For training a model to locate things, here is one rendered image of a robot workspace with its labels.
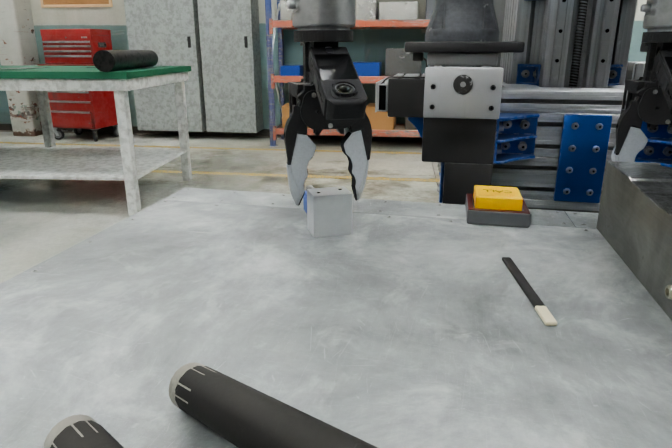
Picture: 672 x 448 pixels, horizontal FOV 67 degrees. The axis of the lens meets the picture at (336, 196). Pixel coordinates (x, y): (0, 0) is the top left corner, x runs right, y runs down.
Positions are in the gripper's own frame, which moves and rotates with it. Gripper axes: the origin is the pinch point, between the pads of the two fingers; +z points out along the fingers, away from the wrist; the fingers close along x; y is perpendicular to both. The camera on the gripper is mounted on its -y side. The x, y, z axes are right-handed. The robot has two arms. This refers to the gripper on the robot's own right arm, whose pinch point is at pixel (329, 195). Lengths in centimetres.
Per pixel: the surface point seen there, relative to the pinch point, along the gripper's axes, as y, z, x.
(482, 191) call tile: -0.8, 0.9, -21.6
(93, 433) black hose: -35.1, 1.2, 22.2
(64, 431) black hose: -34.1, 1.5, 23.8
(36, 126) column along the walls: 637, 75, 202
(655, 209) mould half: -23.8, -3.2, -25.7
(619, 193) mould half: -14.7, -1.9, -30.6
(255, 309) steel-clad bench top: -18.4, 4.5, 11.8
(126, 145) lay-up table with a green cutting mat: 265, 39, 56
